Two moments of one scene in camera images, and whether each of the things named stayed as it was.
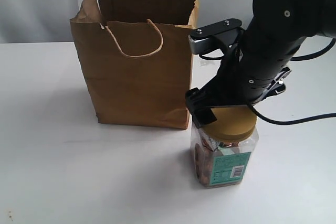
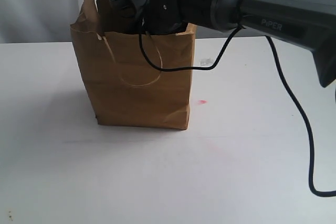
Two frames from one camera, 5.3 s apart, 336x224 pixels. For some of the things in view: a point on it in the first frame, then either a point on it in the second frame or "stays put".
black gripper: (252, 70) → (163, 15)
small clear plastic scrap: (204, 63) stays put
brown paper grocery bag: (135, 42) stays put
